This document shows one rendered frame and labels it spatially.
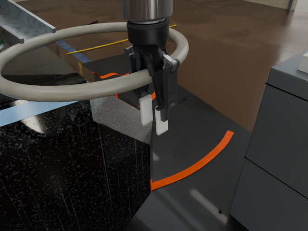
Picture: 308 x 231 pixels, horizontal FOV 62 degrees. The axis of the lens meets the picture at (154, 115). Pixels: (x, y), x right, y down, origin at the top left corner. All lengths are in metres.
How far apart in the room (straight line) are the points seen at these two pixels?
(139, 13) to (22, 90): 0.25
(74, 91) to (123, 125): 0.38
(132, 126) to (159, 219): 0.61
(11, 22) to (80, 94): 0.57
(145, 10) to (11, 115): 0.44
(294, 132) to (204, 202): 0.66
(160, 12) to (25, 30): 0.59
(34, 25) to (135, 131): 0.47
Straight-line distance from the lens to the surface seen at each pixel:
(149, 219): 1.35
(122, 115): 0.84
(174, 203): 1.40
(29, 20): 0.97
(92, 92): 0.47
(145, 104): 0.57
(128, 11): 0.45
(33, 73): 0.86
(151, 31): 0.45
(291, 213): 1.16
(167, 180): 1.49
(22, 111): 0.73
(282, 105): 0.93
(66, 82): 0.77
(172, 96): 0.49
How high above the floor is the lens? 1.15
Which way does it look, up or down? 36 degrees down
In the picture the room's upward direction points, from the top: straight up
